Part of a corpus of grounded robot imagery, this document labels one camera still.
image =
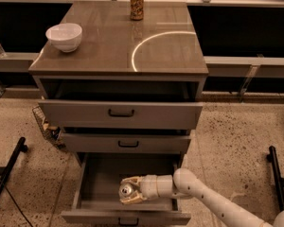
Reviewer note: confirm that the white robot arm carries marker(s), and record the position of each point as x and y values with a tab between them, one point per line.
184	184

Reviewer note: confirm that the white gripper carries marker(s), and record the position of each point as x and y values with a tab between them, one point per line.
149	186

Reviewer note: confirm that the grey middle drawer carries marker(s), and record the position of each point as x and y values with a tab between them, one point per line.
117	143

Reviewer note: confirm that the black stand leg right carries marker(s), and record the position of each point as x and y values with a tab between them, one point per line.
279	180

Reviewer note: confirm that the white ceramic bowl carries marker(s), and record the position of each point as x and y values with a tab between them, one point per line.
65	37

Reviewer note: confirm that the grey open bottom drawer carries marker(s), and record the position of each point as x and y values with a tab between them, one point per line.
97	201

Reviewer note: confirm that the black stand leg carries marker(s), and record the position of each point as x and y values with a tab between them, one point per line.
279	180
6	170

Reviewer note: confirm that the wire basket beside cabinet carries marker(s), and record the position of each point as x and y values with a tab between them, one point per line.
51	134

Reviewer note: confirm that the grey top drawer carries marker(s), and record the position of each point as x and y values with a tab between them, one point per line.
122	115

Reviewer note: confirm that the brown patterned soda can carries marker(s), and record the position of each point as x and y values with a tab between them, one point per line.
137	9

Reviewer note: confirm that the grey cabinet with brown top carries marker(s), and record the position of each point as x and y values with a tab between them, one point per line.
157	59

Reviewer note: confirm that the black stand leg left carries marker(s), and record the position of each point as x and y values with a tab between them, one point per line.
6	170

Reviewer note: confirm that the green white 7up can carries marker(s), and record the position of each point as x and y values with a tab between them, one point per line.
125	190

